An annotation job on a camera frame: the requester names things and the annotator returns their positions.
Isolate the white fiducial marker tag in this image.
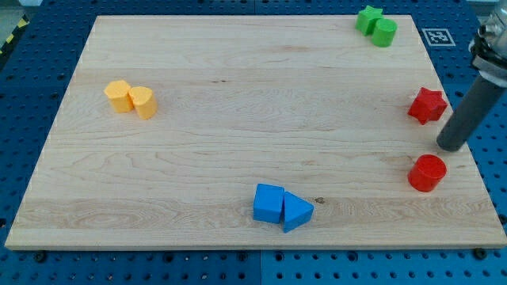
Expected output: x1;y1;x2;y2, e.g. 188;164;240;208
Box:
422;28;456;47

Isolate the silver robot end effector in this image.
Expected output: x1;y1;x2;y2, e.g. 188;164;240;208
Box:
469;2;506;88

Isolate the wooden board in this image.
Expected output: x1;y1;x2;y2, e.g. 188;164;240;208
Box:
6;15;506;251

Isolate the red cylinder block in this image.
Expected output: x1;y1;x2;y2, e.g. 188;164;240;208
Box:
407;154;448;192

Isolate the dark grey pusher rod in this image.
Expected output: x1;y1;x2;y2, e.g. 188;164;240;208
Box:
436;74;506;152

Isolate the green cylinder block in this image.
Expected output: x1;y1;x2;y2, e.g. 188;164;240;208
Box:
372;18;398;48

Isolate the green star block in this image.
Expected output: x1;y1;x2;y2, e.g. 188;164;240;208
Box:
355;6;383;36

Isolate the blue cube block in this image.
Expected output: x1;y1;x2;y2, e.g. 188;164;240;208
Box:
253;184;285;224

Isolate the blue triangle block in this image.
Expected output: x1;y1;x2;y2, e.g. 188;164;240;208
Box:
283;192;314;233

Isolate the yellow heart block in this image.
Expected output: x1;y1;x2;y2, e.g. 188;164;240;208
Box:
128;86;158;120

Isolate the black yellow hazard tape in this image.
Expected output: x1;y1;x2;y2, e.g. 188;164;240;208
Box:
1;14;30;56

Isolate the red star block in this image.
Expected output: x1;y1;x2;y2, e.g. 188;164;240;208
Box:
407;87;448;125

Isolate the yellow hexagon block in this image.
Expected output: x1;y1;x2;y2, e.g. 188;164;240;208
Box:
104;80;134;113

